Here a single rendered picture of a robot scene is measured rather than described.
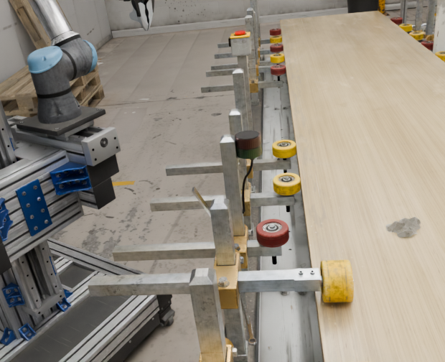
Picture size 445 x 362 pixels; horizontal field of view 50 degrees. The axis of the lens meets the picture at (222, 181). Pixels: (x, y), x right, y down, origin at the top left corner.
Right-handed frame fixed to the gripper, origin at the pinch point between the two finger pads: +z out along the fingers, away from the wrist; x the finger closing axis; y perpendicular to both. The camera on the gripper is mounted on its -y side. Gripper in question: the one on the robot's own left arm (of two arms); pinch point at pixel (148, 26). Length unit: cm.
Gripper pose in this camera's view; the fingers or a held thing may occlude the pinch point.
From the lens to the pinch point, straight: 163.6
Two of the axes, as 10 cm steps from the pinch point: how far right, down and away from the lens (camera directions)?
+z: 1.0, 8.8, 4.6
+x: -5.5, 4.4, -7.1
